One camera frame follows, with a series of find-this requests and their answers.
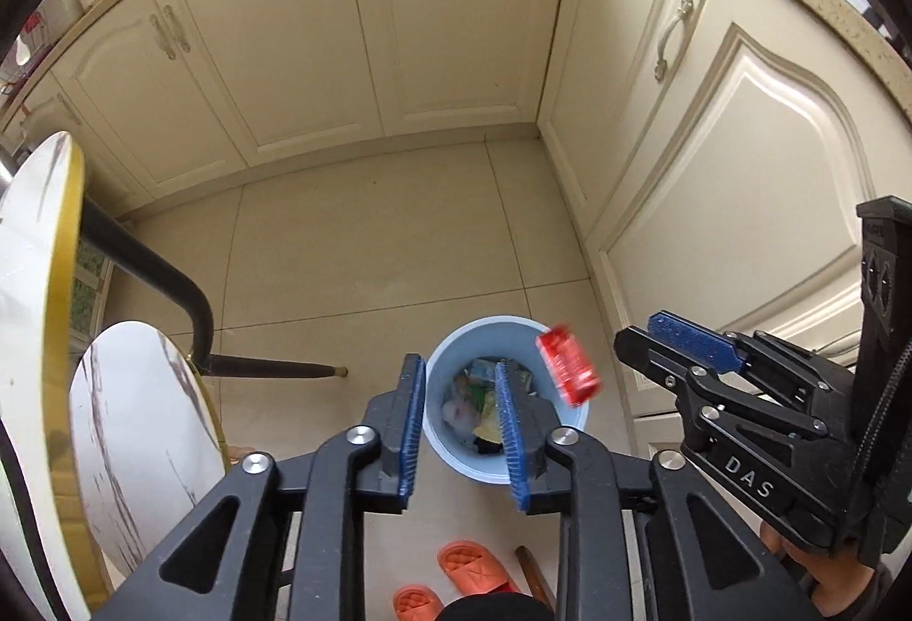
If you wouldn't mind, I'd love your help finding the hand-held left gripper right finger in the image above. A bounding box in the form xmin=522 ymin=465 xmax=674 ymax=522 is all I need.
xmin=494 ymin=358 xmax=806 ymax=621

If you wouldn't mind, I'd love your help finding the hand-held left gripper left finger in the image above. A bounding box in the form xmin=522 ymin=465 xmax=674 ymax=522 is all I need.
xmin=92 ymin=353 xmax=428 ymax=621

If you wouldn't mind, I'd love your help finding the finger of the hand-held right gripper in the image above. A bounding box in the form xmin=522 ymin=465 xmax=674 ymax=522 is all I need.
xmin=614 ymin=325 xmax=831 ymax=446
xmin=647 ymin=309 xmax=856 ymax=423

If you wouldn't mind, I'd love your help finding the yellow wrapper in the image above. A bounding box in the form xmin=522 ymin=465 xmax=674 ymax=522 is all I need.
xmin=473 ymin=391 xmax=504 ymax=444

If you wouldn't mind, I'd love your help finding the blue trash bin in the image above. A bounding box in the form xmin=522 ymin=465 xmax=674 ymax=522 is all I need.
xmin=422 ymin=314 xmax=593 ymax=487

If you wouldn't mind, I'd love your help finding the red snack packet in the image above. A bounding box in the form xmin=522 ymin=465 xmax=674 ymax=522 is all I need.
xmin=535 ymin=322 xmax=602 ymax=409

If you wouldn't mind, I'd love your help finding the person's right hand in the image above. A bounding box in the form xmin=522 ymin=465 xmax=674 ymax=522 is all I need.
xmin=758 ymin=517 xmax=893 ymax=619

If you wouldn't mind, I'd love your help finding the orange slipper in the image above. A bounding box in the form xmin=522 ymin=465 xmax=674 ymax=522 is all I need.
xmin=437 ymin=540 xmax=522 ymax=595
xmin=392 ymin=585 xmax=447 ymax=621

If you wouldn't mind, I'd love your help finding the wooden stick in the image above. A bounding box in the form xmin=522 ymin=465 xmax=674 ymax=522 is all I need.
xmin=514 ymin=545 xmax=556 ymax=609

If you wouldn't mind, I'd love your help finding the person's dark clothing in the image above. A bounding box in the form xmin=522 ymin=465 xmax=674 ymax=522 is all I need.
xmin=434 ymin=593 xmax=555 ymax=621

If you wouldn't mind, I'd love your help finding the small white marble table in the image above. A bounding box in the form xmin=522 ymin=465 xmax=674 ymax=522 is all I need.
xmin=69 ymin=320 xmax=230 ymax=594

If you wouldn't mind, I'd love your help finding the white marble round table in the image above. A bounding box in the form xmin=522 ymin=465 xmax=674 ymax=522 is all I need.
xmin=0 ymin=132 xmax=350 ymax=621

